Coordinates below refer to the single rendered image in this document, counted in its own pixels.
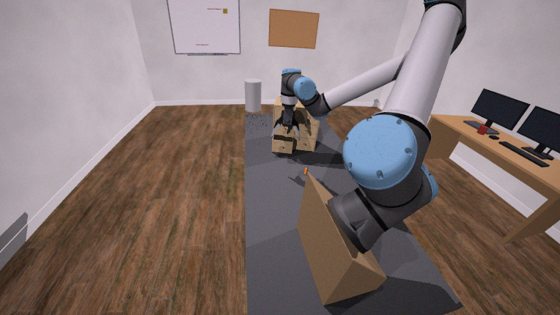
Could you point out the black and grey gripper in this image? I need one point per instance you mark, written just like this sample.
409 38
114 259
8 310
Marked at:
280 121

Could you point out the wooden chest of drawers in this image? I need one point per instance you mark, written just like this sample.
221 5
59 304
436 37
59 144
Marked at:
298 105

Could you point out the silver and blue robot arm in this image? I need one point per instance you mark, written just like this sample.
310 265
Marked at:
381 152

